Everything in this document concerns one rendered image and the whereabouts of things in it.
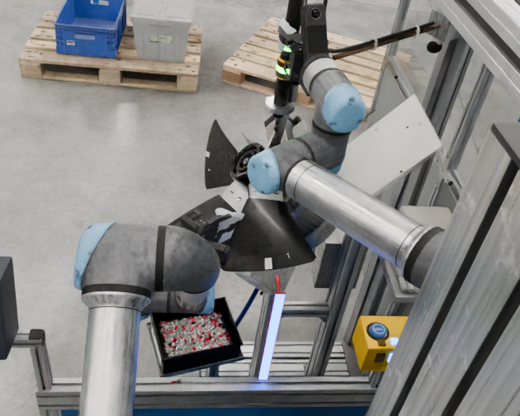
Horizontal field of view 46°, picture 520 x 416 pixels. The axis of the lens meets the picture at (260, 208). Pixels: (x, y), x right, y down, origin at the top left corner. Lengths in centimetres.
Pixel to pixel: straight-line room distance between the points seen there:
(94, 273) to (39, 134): 293
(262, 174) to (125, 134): 288
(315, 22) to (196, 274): 54
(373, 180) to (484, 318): 136
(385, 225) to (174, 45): 351
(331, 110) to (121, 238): 42
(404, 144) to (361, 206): 76
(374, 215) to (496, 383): 63
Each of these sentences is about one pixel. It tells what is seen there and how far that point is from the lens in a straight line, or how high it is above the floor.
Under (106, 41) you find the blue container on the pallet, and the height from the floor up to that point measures 27.
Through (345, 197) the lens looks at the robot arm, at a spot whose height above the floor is 159.
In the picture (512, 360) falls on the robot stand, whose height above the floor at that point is 195.
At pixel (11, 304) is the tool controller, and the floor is 115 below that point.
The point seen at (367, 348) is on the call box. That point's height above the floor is 107.
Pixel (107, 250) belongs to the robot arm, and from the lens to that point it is 104.
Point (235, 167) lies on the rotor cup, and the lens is 168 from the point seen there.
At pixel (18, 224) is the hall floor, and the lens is 332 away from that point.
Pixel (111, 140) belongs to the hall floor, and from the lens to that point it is 385.
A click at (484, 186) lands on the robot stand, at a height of 200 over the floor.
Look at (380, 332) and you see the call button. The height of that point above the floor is 108.
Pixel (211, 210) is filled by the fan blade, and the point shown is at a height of 107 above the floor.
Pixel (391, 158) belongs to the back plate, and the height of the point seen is 126.
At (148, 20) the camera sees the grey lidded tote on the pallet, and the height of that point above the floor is 46.
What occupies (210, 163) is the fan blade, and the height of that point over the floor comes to 103.
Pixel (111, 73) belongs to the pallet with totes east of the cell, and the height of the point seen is 9.
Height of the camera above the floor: 219
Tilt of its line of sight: 40 degrees down
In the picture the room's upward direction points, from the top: 9 degrees clockwise
